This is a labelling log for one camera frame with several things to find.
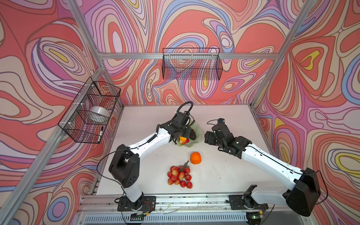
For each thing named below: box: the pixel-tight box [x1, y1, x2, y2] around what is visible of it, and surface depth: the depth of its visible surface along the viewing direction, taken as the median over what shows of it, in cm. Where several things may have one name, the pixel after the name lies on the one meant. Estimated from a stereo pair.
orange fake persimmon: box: [190, 151, 203, 165], surface depth 87 cm
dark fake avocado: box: [189, 128, 197, 141], surface depth 98 cm
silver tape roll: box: [89, 105, 111, 119], surface depth 75 cm
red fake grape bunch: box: [167, 160, 193, 189], surface depth 80 cm
